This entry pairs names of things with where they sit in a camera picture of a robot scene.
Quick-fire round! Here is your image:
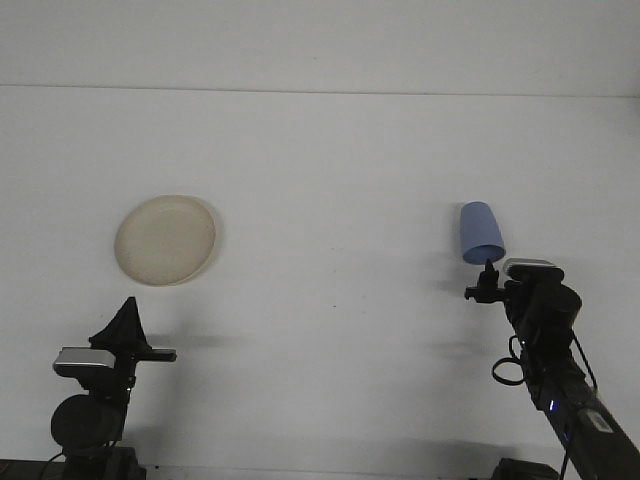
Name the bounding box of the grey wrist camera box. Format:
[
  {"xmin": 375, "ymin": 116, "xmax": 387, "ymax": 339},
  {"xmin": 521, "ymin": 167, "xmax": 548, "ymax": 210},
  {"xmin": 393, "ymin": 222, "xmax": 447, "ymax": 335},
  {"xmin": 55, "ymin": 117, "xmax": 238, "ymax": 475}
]
[
  {"xmin": 502, "ymin": 257, "xmax": 564, "ymax": 277},
  {"xmin": 52, "ymin": 347, "xmax": 117, "ymax": 379}
]

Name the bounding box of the pale blue cup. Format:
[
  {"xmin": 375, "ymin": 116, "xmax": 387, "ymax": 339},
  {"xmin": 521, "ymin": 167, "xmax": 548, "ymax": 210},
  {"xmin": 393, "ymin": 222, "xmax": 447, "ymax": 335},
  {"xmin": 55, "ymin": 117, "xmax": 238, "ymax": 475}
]
[{"xmin": 458, "ymin": 200, "xmax": 507, "ymax": 266}]

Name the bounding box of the pale round plate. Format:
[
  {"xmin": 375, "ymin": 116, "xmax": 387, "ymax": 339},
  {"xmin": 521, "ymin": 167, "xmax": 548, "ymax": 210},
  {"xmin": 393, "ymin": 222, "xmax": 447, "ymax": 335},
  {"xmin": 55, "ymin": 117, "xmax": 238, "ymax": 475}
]
[{"xmin": 113, "ymin": 193, "xmax": 220, "ymax": 288}]

